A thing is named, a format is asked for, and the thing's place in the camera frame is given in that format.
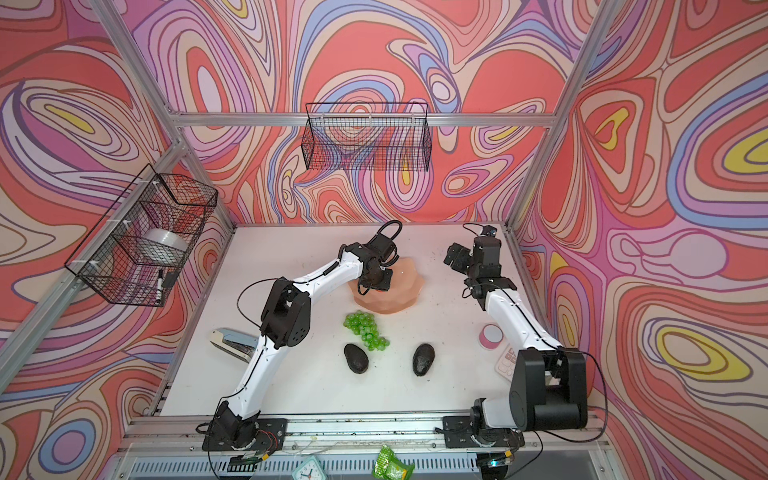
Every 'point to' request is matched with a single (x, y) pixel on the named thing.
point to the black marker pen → (160, 291)
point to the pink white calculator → (507, 362)
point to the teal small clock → (309, 469)
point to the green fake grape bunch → (364, 325)
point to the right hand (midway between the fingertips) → (463, 257)
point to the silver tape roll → (166, 238)
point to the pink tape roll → (490, 336)
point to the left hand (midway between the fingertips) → (389, 283)
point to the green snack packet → (389, 467)
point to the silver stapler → (238, 344)
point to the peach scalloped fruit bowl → (407, 282)
